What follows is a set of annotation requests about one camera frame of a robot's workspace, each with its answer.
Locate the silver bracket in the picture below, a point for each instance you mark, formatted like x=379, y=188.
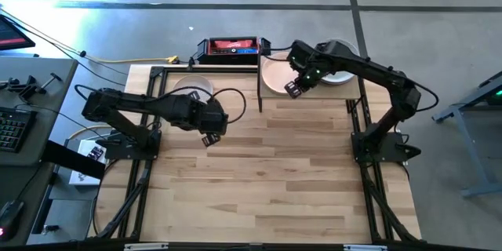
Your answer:
x=146, y=247
x=365, y=248

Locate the black keyboard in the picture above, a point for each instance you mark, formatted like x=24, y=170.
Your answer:
x=13, y=129

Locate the light blue plate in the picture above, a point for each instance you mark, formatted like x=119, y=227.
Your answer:
x=339, y=77

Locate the grey desk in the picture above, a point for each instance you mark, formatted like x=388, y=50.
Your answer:
x=47, y=78

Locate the grey metal stand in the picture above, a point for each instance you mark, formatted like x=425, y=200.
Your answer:
x=470, y=133

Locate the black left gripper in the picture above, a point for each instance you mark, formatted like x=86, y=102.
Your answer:
x=208, y=117

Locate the small orange plate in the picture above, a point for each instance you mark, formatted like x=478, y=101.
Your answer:
x=188, y=84

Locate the black screen with red stripe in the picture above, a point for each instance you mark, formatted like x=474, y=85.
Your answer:
x=12, y=35

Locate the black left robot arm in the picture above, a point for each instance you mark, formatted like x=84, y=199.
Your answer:
x=157, y=106

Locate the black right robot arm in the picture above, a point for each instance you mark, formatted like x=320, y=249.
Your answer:
x=372, y=70

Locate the black table frame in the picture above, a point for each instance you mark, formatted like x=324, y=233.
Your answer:
x=155, y=70

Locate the black flat bar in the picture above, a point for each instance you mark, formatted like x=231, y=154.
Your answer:
x=74, y=161

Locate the black computer mouse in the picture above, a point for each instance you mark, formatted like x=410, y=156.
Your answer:
x=9, y=219

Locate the red and black power station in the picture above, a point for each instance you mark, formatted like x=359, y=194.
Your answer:
x=233, y=49

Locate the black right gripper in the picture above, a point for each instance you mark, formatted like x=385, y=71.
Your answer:
x=308, y=64

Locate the white box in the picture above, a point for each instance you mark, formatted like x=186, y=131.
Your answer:
x=84, y=168

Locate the black clamp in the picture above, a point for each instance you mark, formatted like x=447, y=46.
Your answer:
x=27, y=88

